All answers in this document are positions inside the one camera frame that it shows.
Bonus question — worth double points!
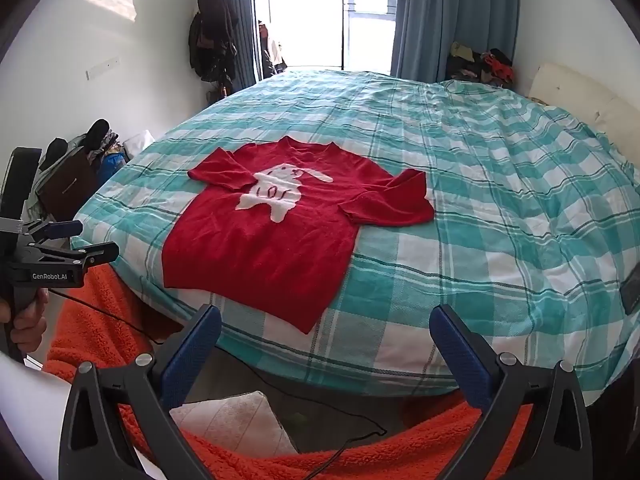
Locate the pile of dark clothes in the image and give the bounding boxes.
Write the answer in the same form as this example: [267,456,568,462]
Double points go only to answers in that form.
[445,40,516,88]

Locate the black flat device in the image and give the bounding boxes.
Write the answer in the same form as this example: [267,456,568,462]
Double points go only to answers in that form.
[621,267,640,313]

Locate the dark cloth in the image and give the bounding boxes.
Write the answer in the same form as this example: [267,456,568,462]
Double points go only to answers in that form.
[40,137,68,171]

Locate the blue curtain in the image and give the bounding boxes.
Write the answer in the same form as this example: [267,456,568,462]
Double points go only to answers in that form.
[210,0,258,93]
[390,0,518,92]

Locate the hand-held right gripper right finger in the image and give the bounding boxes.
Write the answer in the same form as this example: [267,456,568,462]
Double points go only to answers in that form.
[429,303,594,480]

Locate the blue bag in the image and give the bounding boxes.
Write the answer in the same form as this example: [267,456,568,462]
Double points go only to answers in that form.
[97,152,131,188]

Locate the orange fleece garment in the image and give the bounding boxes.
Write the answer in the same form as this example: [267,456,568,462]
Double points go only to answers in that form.
[42,262,533,480]

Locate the white wall strip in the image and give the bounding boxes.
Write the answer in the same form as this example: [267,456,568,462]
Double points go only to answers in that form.
[85,56,122,81]

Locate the dark hanging coats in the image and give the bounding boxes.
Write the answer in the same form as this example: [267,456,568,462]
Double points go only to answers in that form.
[187,0,241,83]

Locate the glass balcony door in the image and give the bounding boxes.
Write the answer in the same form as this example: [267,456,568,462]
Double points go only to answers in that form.
[252,0,401,73]

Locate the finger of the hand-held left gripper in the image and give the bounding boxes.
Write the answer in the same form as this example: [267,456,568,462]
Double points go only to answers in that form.
[27,220,84,244]
[37,241,120,273]

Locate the white bag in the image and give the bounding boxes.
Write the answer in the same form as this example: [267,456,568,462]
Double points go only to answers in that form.
[122,130,156,163]

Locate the red sweater with white print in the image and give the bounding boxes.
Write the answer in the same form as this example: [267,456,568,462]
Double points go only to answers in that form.
[161,136,435,335]

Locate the beige pillow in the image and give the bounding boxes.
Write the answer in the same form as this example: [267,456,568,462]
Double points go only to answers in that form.
[527,62,617,121]
[595,97,640,171]

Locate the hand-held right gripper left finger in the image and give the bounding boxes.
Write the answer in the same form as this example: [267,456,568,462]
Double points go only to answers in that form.
[57,304,222,480]

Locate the green white plaid bedspread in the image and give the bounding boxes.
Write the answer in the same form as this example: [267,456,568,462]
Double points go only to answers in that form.
[70,69,640,408]

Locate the person's left hand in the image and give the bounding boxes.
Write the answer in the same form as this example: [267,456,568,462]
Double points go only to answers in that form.
[10,287,51,356]

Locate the black rolled item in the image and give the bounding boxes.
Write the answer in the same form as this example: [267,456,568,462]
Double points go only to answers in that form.
[80,119,111,153]

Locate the clothes on balcony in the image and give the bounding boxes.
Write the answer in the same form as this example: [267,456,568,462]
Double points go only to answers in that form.
[257,19,288,81]

